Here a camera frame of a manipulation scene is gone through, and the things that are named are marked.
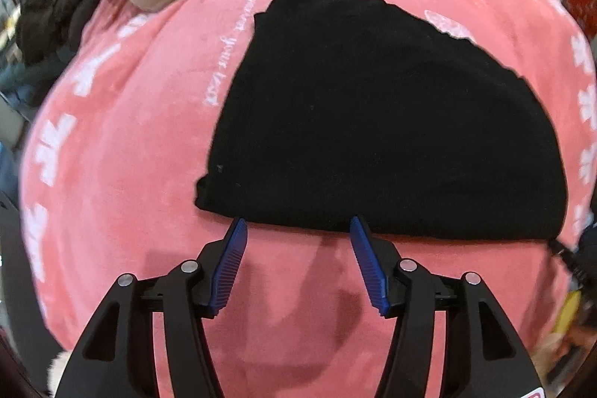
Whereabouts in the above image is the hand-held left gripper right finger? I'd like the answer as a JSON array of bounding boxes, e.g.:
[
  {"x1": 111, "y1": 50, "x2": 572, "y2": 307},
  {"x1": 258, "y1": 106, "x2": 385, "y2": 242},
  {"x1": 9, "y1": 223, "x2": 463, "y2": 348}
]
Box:
[{"x1": 350, "y1": 215, "x2": 544, "y2": 398}]

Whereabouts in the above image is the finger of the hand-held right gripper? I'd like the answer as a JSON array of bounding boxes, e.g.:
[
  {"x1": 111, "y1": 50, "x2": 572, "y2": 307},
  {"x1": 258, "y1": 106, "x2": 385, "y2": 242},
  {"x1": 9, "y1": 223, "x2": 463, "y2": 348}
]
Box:
[{"x1": 548, "y1": 237, "x2": 592, "y2": 287}]

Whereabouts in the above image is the black knit sweater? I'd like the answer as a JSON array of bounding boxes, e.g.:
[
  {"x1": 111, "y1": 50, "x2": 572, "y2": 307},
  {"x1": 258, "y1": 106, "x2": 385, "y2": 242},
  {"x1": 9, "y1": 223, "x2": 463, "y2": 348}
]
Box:
[{"x1": 195, "y1": 0, "x2": 569, "y2": 242}]

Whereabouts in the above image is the dark brown puffer jacket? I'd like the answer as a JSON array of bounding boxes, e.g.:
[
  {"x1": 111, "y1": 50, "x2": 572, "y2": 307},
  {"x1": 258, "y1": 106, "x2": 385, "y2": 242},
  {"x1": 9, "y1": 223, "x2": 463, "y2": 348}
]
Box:
[{"x1": 19, "y1": 0, "x2": 103, "y2": 65}]

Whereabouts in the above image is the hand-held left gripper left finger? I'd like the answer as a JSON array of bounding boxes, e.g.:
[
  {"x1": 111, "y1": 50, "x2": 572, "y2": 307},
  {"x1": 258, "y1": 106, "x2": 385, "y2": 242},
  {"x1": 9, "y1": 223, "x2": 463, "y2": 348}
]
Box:
[{"x1": 55, "y1": 217, "x2": 248, "y2": 398}]

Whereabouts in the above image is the pink printed blanket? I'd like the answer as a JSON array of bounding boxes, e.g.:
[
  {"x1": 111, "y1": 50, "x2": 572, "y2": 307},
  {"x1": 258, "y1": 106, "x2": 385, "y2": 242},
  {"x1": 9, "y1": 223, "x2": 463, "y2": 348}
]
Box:
[{"x1": 19, "y1": 0, "x2": 597, "y2": 380}]

